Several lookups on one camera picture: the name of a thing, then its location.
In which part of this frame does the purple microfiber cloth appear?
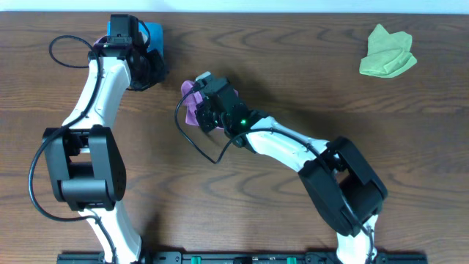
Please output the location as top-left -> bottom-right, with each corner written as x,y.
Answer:
182,78 -> 243,126

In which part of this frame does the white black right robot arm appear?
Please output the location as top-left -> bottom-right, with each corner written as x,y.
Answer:
193,73 -> 388,263

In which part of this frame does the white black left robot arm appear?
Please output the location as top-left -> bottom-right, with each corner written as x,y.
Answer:
37,14 -> 168,263

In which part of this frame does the purple folded cloth under blue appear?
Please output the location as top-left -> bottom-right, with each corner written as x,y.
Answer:
93,35 -> 107,49

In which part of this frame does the green microfiber cloth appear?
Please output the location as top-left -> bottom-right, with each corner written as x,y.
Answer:
359,23 -> 418,78

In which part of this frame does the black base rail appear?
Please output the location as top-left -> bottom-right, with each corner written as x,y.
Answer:
56,250 -> 428,264

